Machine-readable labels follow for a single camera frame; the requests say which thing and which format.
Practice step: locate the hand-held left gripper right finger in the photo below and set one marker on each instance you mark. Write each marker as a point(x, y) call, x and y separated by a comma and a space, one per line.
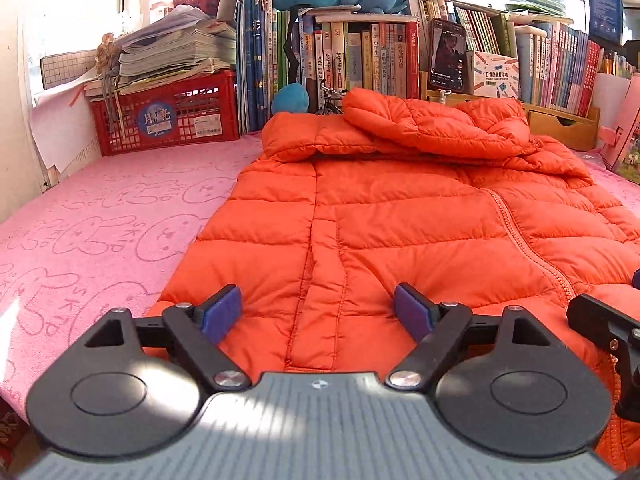
point(412, 310)

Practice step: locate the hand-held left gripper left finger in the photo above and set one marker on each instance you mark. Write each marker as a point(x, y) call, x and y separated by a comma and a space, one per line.
point(222, 310)

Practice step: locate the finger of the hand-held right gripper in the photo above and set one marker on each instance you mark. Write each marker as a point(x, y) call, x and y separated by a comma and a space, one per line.
point(636, 280)
point(600, 320)

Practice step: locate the orange puffer jacket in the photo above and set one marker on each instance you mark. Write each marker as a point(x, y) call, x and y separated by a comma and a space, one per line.
point(400, 210)

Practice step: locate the pink toy house box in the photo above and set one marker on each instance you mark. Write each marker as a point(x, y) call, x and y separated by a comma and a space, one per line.
point(627, 140)

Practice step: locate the wooden drawer organizer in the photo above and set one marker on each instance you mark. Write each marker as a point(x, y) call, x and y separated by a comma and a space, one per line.
point(565, 127)

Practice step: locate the white card sheet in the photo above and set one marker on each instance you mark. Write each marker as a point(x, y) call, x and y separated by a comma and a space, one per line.
point(607, 97)

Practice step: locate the red plastic crate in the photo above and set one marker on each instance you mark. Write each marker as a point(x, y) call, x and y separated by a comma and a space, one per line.
point(200, 105)

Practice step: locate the blue plush ball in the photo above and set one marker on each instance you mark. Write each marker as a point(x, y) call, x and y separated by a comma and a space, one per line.
point(290, 100)

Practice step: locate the miniature bicycle model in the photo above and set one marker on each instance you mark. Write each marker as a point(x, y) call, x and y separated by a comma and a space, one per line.
point(330, 102)

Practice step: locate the row of slim textbooks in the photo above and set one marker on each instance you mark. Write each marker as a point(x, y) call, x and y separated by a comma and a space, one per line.
point(560, 70)

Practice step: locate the white pencil-print box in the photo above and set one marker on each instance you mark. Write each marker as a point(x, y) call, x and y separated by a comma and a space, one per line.
point(495, 77)

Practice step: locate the large white paper sheet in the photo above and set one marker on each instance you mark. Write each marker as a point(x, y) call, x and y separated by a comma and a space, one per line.
point(60, 120)

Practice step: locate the smartphone in red case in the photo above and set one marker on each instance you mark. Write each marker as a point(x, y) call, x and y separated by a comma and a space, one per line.
point(446, 55)

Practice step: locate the row of thick storybooks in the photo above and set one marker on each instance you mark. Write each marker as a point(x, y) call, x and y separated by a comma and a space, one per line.
point(350, 60)

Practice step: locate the stack of paper workbooks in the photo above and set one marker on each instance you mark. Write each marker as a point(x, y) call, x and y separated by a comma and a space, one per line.
point(175, 50)

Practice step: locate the blue printed board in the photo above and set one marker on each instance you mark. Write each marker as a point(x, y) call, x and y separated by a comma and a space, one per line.
point(605, 5)

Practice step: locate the dried flower bunch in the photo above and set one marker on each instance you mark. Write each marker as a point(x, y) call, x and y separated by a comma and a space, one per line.
point(109, 52)

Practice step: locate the grid patterned board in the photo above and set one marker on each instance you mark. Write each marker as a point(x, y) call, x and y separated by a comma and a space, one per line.
point(67, 67)

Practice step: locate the row of small green paperbacks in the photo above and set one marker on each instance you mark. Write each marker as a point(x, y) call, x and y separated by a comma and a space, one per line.
point(480, 25)

